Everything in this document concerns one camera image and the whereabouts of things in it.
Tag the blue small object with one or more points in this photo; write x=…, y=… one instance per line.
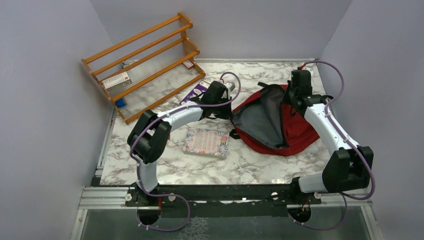
x=120, y=103

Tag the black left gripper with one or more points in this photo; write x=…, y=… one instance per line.
x=227, y=114

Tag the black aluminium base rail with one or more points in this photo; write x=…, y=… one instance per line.
x=212, y=201

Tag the white red small box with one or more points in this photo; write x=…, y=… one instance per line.
x=117, y=82

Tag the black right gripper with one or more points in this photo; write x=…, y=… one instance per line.
x=286, y=100

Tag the orange wooden shelf rack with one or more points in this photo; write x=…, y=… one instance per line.
x=159, y=60

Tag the red student backpack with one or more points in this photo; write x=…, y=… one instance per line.
x=265, y=124

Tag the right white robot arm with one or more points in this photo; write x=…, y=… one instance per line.
x=349, y=166

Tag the purple comic book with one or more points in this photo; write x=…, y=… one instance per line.
x=199, y=89

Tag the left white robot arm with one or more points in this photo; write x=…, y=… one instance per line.
x=149, y=136

